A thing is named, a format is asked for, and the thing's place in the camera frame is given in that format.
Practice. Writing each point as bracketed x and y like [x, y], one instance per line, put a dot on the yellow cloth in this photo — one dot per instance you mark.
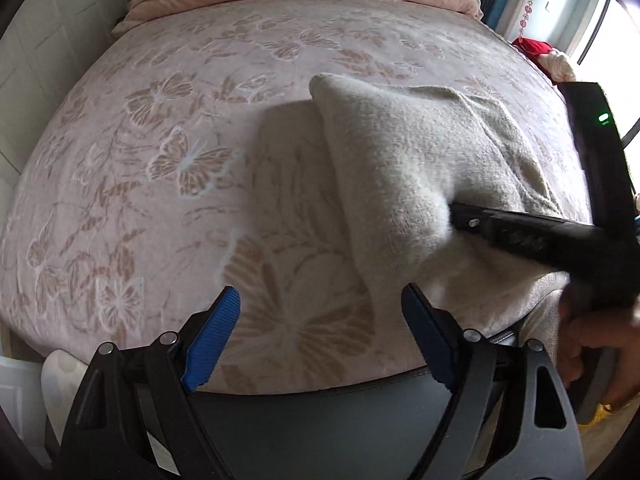
[605, 412]

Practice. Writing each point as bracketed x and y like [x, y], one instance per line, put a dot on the white low cabinet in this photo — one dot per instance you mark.
[20, 395]

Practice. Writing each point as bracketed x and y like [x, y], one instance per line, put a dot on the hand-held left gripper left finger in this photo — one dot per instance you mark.
[210, 342]

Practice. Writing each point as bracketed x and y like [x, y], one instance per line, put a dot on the white wardrobe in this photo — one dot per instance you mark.
[45, 25]

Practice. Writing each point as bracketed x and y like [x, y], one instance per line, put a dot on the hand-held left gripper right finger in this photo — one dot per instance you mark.
[425, 335]

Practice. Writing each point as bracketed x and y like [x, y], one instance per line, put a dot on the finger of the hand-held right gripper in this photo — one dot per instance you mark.
[510, 225]

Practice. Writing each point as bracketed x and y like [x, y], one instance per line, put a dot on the window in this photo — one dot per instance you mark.
[607, 25]

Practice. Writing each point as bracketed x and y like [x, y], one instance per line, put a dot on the cream sweater with black hearts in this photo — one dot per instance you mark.
[415, 180]

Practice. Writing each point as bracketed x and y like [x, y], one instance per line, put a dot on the white rounded object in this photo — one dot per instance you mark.
[62, 377]

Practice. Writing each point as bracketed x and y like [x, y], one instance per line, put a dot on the red cloth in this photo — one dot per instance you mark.
[532, 47]

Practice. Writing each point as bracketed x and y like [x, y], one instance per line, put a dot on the bed with floral pink blanket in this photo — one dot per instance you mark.
[175, 160]

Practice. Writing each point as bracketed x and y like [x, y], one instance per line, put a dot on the cream cloth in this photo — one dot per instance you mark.
[557, 65]

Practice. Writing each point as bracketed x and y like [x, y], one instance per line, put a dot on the hanging red bead ornament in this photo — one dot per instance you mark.
[527, 10]

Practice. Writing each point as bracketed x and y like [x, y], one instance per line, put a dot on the person's right hand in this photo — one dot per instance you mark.
[607, 340]

